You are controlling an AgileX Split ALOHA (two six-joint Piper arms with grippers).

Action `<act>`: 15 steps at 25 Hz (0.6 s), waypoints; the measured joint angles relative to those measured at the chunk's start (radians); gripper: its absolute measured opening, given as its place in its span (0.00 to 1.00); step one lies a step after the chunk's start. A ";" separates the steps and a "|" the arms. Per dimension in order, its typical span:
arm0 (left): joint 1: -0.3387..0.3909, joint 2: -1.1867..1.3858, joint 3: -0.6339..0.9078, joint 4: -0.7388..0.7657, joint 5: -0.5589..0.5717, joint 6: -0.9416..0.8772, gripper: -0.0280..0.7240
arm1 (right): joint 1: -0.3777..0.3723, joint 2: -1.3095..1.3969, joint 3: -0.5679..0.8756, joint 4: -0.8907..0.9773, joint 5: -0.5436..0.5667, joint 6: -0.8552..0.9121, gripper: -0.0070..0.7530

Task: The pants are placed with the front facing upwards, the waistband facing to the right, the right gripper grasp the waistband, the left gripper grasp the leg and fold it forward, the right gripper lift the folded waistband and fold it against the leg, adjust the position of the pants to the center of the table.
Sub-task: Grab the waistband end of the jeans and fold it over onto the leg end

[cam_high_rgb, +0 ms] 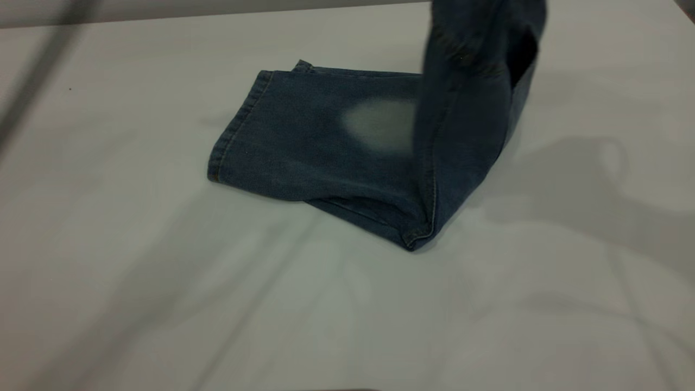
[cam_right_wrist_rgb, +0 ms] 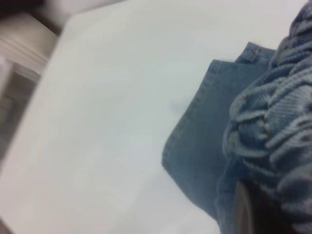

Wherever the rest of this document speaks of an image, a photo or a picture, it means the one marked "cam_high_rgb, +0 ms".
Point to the blue denim kids pants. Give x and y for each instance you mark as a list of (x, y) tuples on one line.
[(336, 146)]

